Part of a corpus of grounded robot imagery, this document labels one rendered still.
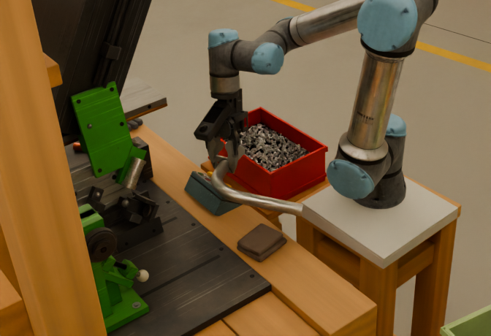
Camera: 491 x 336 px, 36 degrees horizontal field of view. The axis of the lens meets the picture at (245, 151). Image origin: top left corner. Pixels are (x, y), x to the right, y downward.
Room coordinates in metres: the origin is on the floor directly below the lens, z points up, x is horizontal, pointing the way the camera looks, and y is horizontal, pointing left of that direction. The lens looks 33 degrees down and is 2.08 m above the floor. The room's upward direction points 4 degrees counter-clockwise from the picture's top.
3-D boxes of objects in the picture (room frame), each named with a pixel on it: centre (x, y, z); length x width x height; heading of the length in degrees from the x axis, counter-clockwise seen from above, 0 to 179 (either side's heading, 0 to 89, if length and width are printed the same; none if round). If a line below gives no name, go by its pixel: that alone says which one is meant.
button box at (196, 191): (1.61, 0.09, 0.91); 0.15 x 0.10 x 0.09; 34
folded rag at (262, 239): (1.39, -0.02, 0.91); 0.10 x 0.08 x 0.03; 135
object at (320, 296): (1.76, 0.21, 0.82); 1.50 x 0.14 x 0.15; 34
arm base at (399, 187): (1.59, -0.34, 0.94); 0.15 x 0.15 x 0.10
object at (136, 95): (1.72, 0.41, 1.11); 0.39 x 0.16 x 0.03; 124
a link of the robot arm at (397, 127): (1.58, -0.34, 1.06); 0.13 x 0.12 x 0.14; 145
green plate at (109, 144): (1.57, 0.35, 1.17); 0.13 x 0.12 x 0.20; 34
